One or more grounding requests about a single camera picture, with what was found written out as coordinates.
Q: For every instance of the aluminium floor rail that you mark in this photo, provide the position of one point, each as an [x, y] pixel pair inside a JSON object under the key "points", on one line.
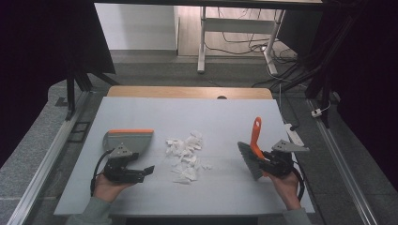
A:
{"points": [[47, 162], [344, 168]]}

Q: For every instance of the orange brush with grey bristles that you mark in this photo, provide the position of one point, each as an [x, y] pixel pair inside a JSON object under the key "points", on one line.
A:
{"points": [[255, 146]]}

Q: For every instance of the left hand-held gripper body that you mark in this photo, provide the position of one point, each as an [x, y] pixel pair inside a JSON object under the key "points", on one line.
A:
{"points": [[120, 175]]}

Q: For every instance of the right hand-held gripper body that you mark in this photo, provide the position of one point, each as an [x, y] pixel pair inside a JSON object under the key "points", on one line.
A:
{"points": [[281, 162]]}

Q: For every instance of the person's left hand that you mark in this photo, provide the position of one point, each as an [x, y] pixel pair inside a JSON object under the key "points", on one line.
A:
{"points": [[108, 189]]}

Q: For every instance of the small white adapter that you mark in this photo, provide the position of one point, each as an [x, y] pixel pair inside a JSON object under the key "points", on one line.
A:
{"points": [[316, 112]]}

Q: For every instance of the black curtain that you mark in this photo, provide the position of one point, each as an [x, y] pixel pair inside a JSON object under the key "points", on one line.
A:
{"points": [[369, 78], [37, 62]]}

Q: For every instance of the wooden table board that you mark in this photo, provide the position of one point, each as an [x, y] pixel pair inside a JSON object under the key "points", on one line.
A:
{"points": [[187, 92]]}

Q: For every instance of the white power strip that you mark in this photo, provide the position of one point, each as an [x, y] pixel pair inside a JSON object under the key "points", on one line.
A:
{"points": [[294, 135]]}

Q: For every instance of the person's right hand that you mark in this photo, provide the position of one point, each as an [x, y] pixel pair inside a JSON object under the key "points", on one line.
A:
{"points": [[286, 189]]}

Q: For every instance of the white desk frame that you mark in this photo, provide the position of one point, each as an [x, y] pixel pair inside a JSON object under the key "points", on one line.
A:
{"points": [[237, 25]]}

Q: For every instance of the grey dustpan with orange edge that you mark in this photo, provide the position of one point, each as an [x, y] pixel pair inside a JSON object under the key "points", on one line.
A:
{"points": [[131, 142]]}

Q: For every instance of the pile of white paper scraps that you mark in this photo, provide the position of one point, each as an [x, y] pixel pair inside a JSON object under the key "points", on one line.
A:
{"points": [[187, 156]]}

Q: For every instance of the black metal stand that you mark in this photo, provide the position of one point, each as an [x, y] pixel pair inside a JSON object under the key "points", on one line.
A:
{"points": [[325, 78], [70, 93]]}

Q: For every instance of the black floor bracket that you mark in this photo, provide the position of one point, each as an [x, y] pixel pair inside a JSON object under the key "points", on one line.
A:
{"points": [[79, 131]]}

